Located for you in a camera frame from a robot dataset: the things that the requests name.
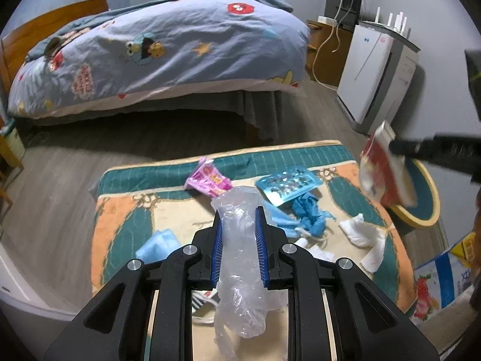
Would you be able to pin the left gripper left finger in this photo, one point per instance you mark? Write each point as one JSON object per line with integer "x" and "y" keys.
{"x": 144, "y": 311}

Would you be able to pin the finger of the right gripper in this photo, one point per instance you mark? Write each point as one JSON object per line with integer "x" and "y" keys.
{"x": 460, "y": 153}

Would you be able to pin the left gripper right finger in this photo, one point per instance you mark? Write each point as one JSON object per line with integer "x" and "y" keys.
{"x": 335, "y": 310}

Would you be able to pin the red white paper cup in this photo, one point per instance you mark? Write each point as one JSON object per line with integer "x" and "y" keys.
{"x": 383, "y": 175}

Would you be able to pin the light blue face mask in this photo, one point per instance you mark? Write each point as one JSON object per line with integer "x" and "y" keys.
{"x": 158, "y": 247}

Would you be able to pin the white tissue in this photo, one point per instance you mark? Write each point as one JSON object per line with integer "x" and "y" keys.
{"x": 365, "y": 235}

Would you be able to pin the clear plastic bag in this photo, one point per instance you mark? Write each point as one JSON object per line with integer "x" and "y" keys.
{"x": 244, "y": 302}

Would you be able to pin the teal glove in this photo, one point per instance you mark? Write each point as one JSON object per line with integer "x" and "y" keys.
{"x": 312, "y": 218}

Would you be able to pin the blue pill blister pack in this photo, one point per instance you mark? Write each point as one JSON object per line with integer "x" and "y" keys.
{"x": 288, "y": 185}

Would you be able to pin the pink snack wrapper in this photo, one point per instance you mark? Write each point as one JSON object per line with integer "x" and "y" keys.
{"x": 207, "y": 179}

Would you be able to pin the green white medicine box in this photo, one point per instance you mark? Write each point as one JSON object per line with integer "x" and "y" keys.
{"x": 203, "y": 307}

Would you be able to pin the teal yellow trash bin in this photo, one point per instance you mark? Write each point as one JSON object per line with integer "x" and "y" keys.
{"x": 427, "y": 210}

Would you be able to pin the blue strawberry carton box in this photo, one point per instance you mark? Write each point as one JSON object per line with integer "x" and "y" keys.
{"x": 443, "y": 279}

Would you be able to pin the white wifi router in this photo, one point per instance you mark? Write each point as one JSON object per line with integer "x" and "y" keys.
{"x": 395, "y": 24}

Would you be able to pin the white air purifier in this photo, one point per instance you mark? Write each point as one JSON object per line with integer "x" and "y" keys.
{"x": 376, "y": 77}

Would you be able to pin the green orange patterned mat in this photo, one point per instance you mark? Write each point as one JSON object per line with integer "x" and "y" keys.
{"x": 136, "y": 201}

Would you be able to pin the wooden tv cabinet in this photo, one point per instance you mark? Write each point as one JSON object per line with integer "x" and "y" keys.
{"x": 327, "y": 53}

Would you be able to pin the black television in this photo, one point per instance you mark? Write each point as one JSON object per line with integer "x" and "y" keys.
{"x": 345, "y": 12}

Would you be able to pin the cartoon print blue duvet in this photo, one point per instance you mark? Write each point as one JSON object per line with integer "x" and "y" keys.
{"x": 161, "y": 50}

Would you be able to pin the wooden bed headboard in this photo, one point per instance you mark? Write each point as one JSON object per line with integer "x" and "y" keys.
{"x": 16, "y": 44}

